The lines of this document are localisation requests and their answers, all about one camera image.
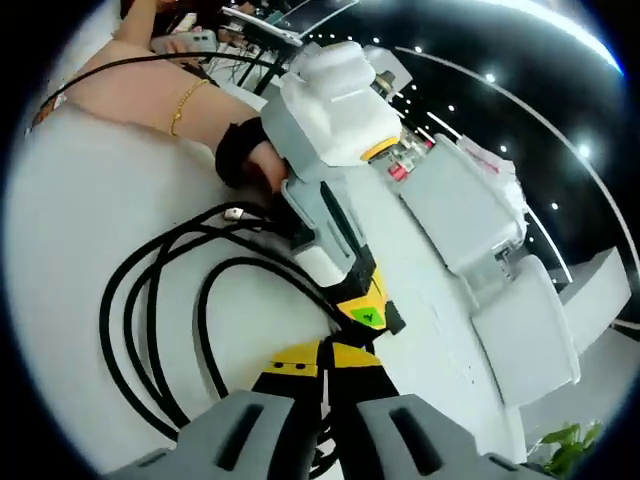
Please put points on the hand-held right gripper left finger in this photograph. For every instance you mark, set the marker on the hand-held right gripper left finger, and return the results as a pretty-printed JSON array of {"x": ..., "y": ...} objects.
[{"x": 240, "y": 430}]

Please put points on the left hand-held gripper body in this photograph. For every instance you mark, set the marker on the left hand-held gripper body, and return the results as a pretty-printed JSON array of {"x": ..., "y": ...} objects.
[{"x": 330, "y": 110}]

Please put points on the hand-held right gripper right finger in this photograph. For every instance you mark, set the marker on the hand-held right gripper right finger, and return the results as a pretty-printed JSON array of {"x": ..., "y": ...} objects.
[{"x": 410, "y": 435}]

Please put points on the person's left hand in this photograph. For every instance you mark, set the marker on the person's left hand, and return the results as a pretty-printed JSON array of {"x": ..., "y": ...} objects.
[{"x": 260, "y": 160}]

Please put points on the white plastic storage box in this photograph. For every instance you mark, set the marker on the white plastic storage box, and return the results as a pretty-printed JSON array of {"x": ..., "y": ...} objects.
[
  {"x": 450, "y": 210},
  {"x": 525, "y": 330}
]

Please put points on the phone with light case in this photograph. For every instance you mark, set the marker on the phone with light case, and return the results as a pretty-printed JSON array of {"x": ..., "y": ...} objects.
[{"x": 190, "y": 42}]

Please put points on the green potted plant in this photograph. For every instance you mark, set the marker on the green potted plant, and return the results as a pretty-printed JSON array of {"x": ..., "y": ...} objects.
[{"x": 570, "y": 445}]

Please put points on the pile of clear plastic bags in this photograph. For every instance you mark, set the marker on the pile of clear plastic bags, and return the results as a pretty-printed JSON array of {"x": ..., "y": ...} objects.
[{"x": 495, "y": 170}]

